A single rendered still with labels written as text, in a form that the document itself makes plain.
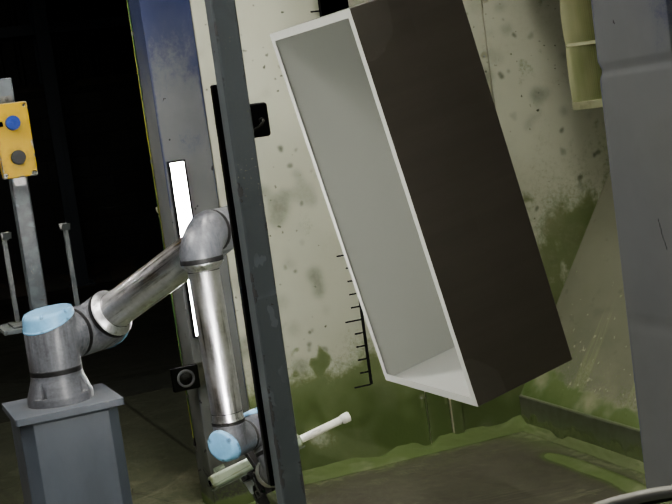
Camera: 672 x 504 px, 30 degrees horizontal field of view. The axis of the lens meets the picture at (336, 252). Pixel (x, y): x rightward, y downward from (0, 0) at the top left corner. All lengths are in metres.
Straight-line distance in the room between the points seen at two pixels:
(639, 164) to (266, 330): 0.95
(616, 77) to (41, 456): 2.22
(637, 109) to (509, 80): 3.13
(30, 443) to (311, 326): 1.39
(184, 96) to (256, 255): 2.02
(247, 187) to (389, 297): 1.76
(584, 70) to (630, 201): 2.83
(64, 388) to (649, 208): 2.18
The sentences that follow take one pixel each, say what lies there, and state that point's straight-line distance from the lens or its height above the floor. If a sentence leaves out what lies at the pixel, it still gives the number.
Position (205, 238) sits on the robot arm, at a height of 1.07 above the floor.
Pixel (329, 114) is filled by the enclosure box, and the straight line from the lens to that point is 4.09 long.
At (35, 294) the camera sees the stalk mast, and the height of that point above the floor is 0.87.
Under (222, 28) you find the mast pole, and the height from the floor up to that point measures 1.54.
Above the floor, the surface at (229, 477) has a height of 0.33.
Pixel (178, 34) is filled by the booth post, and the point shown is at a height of 1.71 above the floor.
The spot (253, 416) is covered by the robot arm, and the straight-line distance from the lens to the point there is 3.51.
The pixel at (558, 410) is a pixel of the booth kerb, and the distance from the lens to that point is 4.81.
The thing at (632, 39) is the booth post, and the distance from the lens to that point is 1.86.
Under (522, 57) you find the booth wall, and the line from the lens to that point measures 5.02.
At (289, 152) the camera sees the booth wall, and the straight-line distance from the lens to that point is 4.58.
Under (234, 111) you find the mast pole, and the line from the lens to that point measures 2.49.
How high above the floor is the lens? 1.33
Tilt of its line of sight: 6 degrees down
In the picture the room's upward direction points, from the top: 8 degrees counter-clockwise
